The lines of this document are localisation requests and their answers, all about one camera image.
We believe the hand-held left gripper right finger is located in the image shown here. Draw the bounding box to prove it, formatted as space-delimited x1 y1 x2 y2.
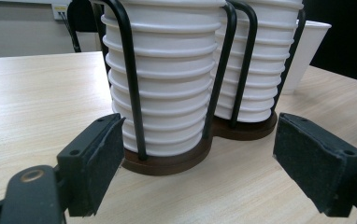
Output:
272 112 357 218

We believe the white wall outlet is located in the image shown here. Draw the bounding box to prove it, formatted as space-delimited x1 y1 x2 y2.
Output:
50 3 69 21

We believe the stack of white paper cups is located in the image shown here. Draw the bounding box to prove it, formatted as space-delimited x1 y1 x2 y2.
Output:
100 0 227 158
212 0 306 123

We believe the black wire cup holder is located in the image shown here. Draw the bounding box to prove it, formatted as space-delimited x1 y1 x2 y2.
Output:
89 0 307 177

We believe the black folding chair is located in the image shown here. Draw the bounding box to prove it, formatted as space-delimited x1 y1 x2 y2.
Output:
66 0 109 54

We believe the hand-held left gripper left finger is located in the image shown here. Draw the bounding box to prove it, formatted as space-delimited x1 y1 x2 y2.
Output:
56 112 126 217

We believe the black plugged power cable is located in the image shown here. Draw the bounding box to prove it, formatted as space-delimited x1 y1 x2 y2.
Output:
59 11 82 53

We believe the single white paper cup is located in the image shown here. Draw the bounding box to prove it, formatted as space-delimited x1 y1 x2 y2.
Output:
280 20 333 96

